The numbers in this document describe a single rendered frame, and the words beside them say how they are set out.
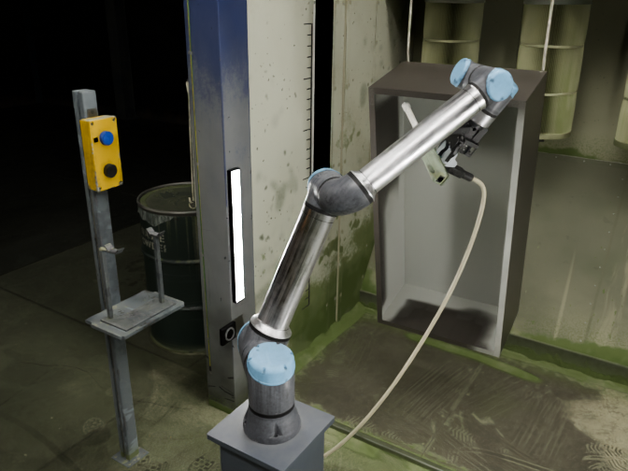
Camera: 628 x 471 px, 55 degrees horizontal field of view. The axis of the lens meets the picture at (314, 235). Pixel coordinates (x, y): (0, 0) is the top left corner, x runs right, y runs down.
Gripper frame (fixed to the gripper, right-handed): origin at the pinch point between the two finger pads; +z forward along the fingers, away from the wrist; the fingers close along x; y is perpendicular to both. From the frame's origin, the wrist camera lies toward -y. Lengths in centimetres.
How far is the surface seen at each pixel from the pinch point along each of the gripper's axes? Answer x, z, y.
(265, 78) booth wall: 75, 29, -46
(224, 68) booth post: 58, 25, -68
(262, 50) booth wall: 77, 20, -52
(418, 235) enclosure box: 48, 62, 54
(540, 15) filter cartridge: 117, -45, 77
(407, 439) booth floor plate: -31, 119, 65
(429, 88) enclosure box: 31.7, -12.7, -1.3
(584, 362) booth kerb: 7, 75, 166
